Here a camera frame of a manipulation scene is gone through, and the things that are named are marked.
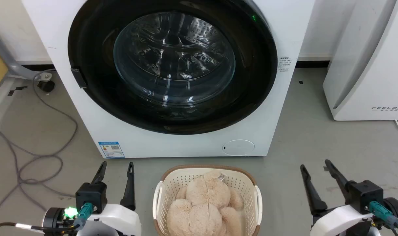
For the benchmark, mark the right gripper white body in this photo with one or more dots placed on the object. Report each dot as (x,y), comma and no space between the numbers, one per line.
(336,219)

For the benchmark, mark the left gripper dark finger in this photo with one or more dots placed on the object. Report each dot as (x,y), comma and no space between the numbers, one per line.
(100,173)
(130,190)

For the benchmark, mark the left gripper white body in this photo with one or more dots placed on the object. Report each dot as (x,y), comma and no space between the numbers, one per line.
(120,219)

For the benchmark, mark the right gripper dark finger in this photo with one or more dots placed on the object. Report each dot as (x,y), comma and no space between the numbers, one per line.
(312,193)
(337,177)

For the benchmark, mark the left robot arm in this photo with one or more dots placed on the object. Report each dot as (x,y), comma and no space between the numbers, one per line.
(52,219)

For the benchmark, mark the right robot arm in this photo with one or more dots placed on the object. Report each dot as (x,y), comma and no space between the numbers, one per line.
(395,209)

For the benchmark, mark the white front-load washing machine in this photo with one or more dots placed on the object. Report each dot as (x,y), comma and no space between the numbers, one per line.
(284,108)

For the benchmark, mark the black round washer door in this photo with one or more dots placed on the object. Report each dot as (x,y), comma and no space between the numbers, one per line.
(97,49)

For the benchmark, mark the cream plastic laundry basket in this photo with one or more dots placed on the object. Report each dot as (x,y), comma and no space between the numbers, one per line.
(172,183)

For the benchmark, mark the beige plush teddy bear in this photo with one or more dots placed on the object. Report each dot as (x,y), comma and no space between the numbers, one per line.
(205,203)

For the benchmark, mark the black caster wheel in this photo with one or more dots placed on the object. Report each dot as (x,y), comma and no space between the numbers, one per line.
(46,86)

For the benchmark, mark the white Feelbird appliance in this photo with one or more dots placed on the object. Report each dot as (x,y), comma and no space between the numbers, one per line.
(366,65)

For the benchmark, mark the grey metal furniture leg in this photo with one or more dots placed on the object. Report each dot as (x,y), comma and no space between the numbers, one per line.
(8,59)

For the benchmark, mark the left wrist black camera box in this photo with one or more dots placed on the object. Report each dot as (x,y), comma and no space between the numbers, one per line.
(91,195)

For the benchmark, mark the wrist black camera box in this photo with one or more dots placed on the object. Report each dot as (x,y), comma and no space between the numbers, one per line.
(366,195)
(91,195)

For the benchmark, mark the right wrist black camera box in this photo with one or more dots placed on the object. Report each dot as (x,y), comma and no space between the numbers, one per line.
(366,195)

